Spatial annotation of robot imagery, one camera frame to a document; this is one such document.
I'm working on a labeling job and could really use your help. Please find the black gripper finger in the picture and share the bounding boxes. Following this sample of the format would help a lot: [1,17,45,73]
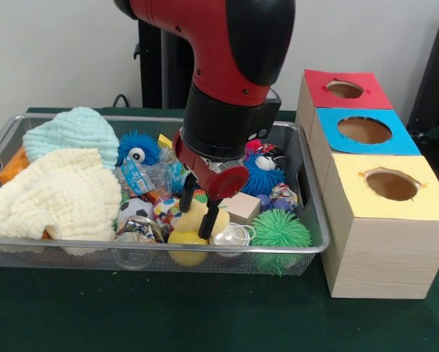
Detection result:
[198,198,224,241]
[178,174,199,214]

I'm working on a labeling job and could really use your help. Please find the orange plastic block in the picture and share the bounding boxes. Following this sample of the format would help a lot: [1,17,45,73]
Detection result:
[0,147,31,185]

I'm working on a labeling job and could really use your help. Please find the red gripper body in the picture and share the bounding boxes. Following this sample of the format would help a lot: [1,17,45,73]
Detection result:
[173,131,250,201]

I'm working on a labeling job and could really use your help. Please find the wooden box three holes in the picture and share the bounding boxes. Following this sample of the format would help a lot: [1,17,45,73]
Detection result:
[296,70,439,300]

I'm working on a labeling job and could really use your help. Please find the yellow plush duck toy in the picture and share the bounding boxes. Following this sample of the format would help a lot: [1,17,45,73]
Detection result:
[173,198,231,240]

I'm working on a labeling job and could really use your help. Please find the dark blue spiky ball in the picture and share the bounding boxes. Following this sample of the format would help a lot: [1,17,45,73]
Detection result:
[242,153,286,197]

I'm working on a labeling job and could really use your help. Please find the blue spiky ball with eyes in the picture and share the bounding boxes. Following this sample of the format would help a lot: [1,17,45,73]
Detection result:
[117,131,162,167]

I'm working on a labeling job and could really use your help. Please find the black chair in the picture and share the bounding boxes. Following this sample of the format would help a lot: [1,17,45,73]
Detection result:
[407,7,439,144]

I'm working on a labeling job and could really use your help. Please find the small silver can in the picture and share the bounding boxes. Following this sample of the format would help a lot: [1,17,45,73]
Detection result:
[211,222,253,257]

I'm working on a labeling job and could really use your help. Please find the shallow wire mesh bin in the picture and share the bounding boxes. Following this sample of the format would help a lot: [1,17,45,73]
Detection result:
[0,112,331,277]

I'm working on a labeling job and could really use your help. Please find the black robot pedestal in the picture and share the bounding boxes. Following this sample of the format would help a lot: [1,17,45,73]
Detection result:
[134,18,198,111]

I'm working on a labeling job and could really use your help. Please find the pale wooden cube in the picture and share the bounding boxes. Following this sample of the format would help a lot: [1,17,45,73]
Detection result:
[225,192,262,224]

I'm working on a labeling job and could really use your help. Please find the yellow ball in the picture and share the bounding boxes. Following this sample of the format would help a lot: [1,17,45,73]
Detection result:
[167,227,208,267]

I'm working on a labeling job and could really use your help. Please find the plain green spiky ball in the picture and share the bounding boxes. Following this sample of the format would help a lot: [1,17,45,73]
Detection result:
[249,210,313,276]

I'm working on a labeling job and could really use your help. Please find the pale yellow cloth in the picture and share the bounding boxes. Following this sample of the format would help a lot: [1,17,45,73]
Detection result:
[0,148,123,243]

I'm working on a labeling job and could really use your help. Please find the mint green cloth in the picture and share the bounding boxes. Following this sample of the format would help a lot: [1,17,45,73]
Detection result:
[22,107,120,171]

